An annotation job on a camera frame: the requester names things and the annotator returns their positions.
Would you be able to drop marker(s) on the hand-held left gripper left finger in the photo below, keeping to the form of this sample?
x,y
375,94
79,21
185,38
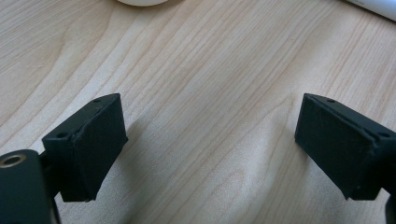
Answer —
x,y
90,149

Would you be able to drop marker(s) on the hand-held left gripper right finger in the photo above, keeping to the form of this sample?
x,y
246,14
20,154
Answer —
x,y
342,146

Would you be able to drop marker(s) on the light green marker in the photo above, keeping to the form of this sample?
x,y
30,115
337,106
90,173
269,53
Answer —
x,y
379,6

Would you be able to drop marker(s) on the white plastic bin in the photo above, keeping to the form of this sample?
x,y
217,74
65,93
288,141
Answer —
x,y
143,2

